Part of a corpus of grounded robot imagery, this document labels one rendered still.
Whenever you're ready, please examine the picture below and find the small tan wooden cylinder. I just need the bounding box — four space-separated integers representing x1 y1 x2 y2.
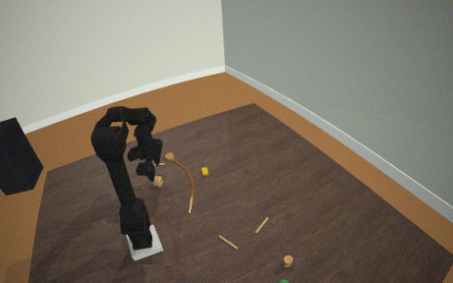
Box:
282 255 293 267

